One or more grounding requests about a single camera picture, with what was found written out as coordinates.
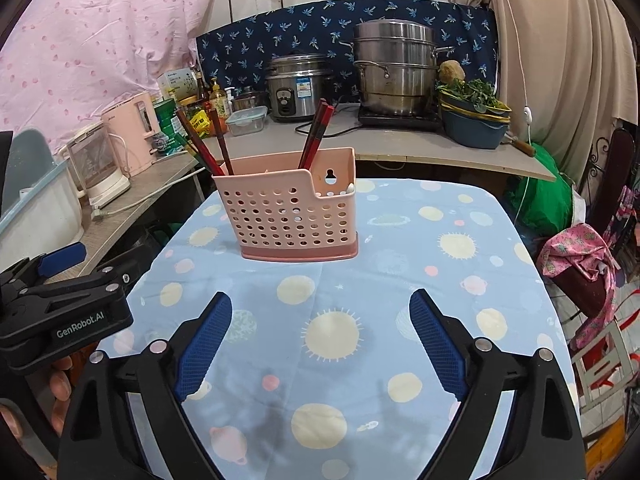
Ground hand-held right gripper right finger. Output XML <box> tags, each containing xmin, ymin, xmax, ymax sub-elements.
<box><xmin>408</xmin><ymin>288</ymin><xmax>587</xmax><ymax>480</ymax></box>

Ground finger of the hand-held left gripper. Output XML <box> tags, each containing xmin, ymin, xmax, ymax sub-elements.
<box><xmin>0</xmin><ymin>241</ymin><xmax>87</xmax><ymax>291</ymax></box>
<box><xmin>75</xmin><ymin>246</ymin><xmax>154</xmax><ymax>301</ymax></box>

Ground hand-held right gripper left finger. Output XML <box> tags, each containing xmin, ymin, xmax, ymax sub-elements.
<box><xmin>57</xmin><ymin>291</ymin><xmax>234</xmax><ymax>480</ymax></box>

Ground pink perforated utensil basket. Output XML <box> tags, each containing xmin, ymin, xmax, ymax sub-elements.
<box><xmin>212</xmin><ymin>147</ymin><xmax>360</xmax><ymax>262</ymax></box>

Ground red and black chopstick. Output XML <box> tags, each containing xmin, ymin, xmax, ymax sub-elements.
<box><xmin>298</xmin><ymin>98</ymin><xmax>328</xmax><ymax>170</ymax></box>

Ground person's left hand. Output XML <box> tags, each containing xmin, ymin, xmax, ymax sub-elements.
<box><xmin>0</xmin><ymin>349</ymin><xmax>97</xmax><ymax>442</ymax></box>

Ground white bin grey lid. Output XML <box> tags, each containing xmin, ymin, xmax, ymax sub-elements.
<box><xmin>0</xmin><ymin>130</ymin><xmax>85</xmax><ymax>262</ymax></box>

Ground grey wood-grain side counter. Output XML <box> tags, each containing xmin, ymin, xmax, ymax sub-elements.
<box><xmin>75</xmin><ymin>152</ymin><xmax>213</xmax><ymax>288</ymax></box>

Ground white glass kettle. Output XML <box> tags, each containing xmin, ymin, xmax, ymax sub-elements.
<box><xmin>63</xmin><ymin>122</ymin><xmax>132</xmax><ymax>209</ymax></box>

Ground blue planet print tablecloth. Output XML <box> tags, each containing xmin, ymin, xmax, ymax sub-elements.
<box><xmin>97</xmin><ymin>177</ymin><xmax>582</xmax><ymax>480</ymax></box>

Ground pink countertop appliance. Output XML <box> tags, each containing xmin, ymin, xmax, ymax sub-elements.
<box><xmin>101</xmin><ymin>91</ymin><xmax>159</xmax><ymax>177</ymax></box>

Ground green stick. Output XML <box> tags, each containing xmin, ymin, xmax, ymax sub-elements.
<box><xmin>172</xmin><ymin>132</ymin><xmax>200</xmax><ymax>159</ymax></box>

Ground white metal stool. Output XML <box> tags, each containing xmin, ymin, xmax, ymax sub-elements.
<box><xmin>570</xmin><ymin>330</ymin><xmax>637</xmax><ymax>412</ymax></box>

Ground pink floral cloth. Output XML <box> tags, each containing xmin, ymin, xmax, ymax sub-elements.
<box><xmin>535</xmin><ymin>225</ymin><xmax>624</xmax><ymax>352</ymax></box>

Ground yellow snack packet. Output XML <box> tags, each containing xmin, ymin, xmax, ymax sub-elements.
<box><xmin>190</xmin><ymin>110</ymin><xmax>212</xmax><ymax>140</ymax></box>

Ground green plastic bag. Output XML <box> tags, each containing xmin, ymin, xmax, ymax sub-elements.
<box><xmin>502</xmin><ymin>142</ymin><xmax>584</xmax><ymax>239</ymax></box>

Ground glass container green lid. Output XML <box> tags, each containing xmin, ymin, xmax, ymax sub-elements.
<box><xmin>225</xmin><ymin>106</ymin><xmax>269</xmax><ymax>137</ymax></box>

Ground white and green box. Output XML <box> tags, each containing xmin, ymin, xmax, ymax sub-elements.
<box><xmin>157</xmin><ymin>67</ymin><xmax>199</xmax><ymax>101</ymax></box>

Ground yellow oil bottle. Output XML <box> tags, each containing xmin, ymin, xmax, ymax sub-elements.
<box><xmin>210</xmin><ymin>77</ymin><xmax>229</xmax><ymax>119</ymax></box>

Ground small steel pot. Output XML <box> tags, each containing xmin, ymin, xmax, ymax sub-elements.
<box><xmin>231</xmin><ymin>87</ymin><xmax>269</xmax><ymax>111</ymax></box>

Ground blue plastic basin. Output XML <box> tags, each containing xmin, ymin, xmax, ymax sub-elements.
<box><xmin>441</xmin><ymin>109</ymin><xmax>509</xmax><ymax>150</ymax></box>

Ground pink dotted curtain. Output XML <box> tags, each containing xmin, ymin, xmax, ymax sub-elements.
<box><xmin>0</xmin><ymin>0</ymin><xmax>222</xmax><ymax>162</ymax></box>

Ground black induction cooker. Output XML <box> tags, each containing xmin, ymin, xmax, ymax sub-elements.
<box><xmin>357</xmin><ymin>107</ymin><xmax>444</xmax><ymax>132</ymax></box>

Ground colourful hanging clothes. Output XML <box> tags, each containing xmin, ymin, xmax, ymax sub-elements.
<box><xmin>612</xmin><ymin>185</ymin><xmax>640</xmax><ymax>261</ymax></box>

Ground yellow plastic basin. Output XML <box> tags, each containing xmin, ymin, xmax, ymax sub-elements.
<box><xmin>438</xmin><ymin>95</ymin><xmax>514</xmax><ymax>124</ymax></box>

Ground steel rice cooker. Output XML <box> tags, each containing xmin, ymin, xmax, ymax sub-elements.
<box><xmin>265</xmin><ymin>54</ymin><xmax>335</xmax><ymax>124</ymax></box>

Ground dark wooden chair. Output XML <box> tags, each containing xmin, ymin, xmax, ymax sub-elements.
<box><xmin>582</xmin><ymin>127</ymin><xmax>637</xmax><ymax>242</ymax></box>

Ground green leafy vegetables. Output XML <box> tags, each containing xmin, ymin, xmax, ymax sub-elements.
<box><xmin>436</xmin><ymin>79</ymin><xmax>501</xmax><ymax>114</ymax></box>

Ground stacked steel steamer pot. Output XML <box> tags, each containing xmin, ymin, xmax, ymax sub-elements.
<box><xmin>342</xmin><ymin>19</ymin><xmax>456</xmax><ymax>117</ymax></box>

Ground navy leaf print cloth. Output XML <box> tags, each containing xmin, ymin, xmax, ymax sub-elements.
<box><xmin>195</xmin><ymin>0</ymin><xmax>501</xmax><ymax>112</ymax></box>

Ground beige curtain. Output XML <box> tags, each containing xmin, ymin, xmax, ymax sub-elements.
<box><xmin>480</xmin><ymin>0</ymin><xmax>637</xmax><ymax>162</ymax></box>

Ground white power plug cable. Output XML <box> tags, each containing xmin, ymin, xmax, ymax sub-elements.
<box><xmin>89</xmin><ymin>167</ymin><xmax>203</xmax><ymax>222</ymax></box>

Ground wooden knife handle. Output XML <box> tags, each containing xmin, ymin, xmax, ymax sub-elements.
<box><xmin>504</xmin><ymin>136</ymin><xmax>537</xmax><ymax>157</ymax></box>

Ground white cord with switch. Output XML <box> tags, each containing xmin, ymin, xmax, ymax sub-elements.
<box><xmin>500</xmin><ymin>0</ymin><xmax>539</xmax><ymax>222</ymax></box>

